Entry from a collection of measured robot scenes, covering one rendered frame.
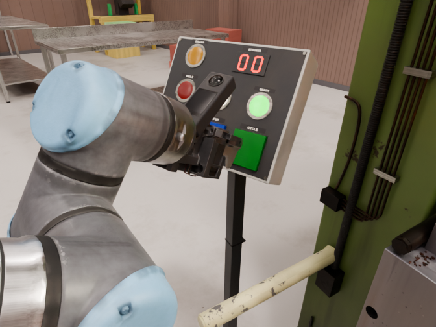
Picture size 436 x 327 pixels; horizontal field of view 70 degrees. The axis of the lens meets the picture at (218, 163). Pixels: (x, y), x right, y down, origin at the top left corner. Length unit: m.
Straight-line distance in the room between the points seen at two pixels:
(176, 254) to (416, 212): 1.33
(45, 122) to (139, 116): 0.09
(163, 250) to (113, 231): 1.59
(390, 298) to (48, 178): 0.58
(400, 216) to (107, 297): 0.71
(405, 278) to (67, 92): 0.56
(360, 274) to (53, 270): 0.86
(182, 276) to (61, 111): 1.47
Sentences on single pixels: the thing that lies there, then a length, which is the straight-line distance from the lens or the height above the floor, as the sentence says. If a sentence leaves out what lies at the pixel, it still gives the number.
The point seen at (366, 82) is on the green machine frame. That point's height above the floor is 1.12.
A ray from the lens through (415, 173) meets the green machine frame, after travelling 0.78.
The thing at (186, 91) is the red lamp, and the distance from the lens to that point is 0.76.
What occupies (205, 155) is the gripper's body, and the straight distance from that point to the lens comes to 0.47.
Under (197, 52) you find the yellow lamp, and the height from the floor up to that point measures 1.17.
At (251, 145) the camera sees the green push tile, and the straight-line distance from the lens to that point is 0.65.
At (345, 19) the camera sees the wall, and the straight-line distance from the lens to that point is 5.14.
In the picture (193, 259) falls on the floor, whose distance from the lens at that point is 1.80.
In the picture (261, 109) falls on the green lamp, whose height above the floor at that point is 1.09.
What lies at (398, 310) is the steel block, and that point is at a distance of 0.67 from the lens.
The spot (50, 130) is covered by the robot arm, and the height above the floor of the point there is 1.19.
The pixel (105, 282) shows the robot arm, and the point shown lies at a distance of 0.24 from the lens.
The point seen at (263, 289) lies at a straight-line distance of 0.85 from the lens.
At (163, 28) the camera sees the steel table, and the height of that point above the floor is 0.90.
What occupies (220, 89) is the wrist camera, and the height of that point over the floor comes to 1.17.
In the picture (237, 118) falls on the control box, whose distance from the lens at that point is 0.68.
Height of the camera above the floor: 1.30
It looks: 29 degrees down
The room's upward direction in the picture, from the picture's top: 1 degrees clockwise
